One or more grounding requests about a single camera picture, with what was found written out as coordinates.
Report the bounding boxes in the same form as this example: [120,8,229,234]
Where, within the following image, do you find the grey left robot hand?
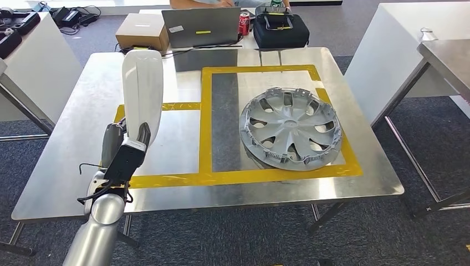
[101,122,152,169]

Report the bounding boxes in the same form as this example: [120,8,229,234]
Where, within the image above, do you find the black carry case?
[253,5,310,50]

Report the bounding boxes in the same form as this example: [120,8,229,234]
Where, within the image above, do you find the steel side table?
[0,58,56,143]
[371,38,470,220]

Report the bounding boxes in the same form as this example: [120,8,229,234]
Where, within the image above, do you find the black chargers with cables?
[33,2,101,35]

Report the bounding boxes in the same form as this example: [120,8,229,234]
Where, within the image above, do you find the steel workbench table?
[0,47,405,258]

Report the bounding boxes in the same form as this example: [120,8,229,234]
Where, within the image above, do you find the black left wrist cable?
[77,162,133,205]

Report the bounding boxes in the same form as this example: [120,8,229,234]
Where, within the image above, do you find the small silver object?
[420,27,439,42]

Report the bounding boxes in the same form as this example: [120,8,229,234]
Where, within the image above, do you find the white curved plastic part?
[121,49,164,147]

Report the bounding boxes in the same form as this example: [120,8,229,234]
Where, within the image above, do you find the yellow table tape frame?
[114,65,364,190]

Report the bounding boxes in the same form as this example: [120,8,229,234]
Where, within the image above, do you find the black equipment case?
[0,28,23,59]
[0,7,41,37]

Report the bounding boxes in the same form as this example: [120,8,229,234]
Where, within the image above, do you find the white desk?
[0,11,84,124]
[344,2,470,126]

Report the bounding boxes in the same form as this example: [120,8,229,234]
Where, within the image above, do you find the brown cardboard box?
[115,13,170,52]

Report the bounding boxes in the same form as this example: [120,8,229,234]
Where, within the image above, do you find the toothed metal part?
[238,86,343,172]

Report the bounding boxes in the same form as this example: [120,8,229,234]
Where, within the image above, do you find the red soda can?
[238,12,251,37]

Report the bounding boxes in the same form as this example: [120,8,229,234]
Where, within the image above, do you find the grey laptop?
[161,7,242,49]

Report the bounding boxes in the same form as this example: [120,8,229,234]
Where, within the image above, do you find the black laptop cable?
[161,33,244,59]

